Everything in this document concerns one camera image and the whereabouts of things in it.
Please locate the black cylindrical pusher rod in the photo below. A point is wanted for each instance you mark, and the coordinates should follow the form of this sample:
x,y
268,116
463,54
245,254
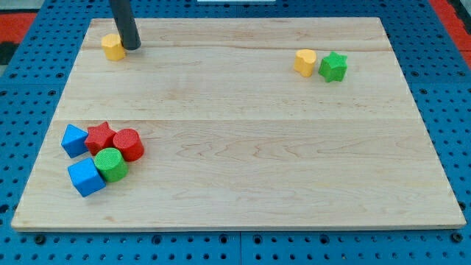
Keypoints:
x,y
125,23

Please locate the yellow hexagon block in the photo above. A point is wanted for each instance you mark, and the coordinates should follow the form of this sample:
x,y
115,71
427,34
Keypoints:
x,y
112,47

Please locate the red star block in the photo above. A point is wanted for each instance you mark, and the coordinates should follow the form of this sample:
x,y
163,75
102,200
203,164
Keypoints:
x,y
99,137

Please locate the red cylinder block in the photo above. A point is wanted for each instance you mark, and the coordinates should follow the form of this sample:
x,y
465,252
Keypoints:
x,y
128,142

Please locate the blue triangle block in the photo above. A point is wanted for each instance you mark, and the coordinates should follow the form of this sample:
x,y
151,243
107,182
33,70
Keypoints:
x,y
73,141

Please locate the green cylinder block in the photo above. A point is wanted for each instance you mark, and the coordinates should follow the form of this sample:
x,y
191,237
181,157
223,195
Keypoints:
x,y
111,164

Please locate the light wooden board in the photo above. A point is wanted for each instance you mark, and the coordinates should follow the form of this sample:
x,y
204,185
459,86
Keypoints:
x,y
236,140

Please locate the blue cube block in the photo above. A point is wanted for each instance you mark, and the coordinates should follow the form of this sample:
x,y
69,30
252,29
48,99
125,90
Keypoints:
x,y
85,177

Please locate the yellow heart block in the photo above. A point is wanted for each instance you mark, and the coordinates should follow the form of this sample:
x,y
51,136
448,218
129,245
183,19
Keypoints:
x,y
304,62

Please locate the green star block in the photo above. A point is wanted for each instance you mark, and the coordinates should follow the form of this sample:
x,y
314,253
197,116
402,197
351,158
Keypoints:
x,y
333,67

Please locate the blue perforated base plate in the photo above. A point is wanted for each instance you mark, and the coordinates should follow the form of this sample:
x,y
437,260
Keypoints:
x,y
437,74

